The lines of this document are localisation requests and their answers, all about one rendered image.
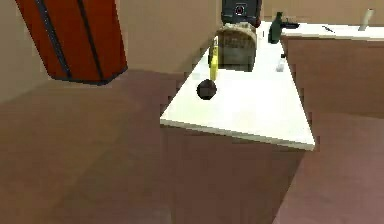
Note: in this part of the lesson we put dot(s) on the black coffee machine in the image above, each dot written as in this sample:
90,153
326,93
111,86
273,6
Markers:
240,10

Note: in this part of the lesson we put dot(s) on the black knife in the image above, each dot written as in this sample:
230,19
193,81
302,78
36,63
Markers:
328,29

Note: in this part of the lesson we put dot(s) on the yellow bottle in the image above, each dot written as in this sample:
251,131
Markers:
214,63

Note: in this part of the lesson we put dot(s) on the brown counter cabinet white top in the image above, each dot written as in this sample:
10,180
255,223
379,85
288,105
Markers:
246,110

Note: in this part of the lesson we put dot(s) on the small pale glass cup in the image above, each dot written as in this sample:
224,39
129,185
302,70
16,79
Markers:
280,65

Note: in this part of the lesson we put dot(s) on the black pan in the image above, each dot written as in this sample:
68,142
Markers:
289,24

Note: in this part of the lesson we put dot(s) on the dark green bottle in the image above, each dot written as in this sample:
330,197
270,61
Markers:
275,30

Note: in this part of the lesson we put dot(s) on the grey paper towel roll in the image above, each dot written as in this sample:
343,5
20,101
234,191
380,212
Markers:
366,20

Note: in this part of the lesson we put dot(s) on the dark brown basketball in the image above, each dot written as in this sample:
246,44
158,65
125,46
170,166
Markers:
206,89

